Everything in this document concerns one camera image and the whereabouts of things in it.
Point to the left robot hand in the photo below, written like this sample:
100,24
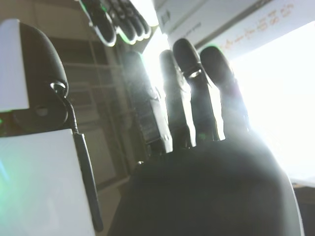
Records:
209,191

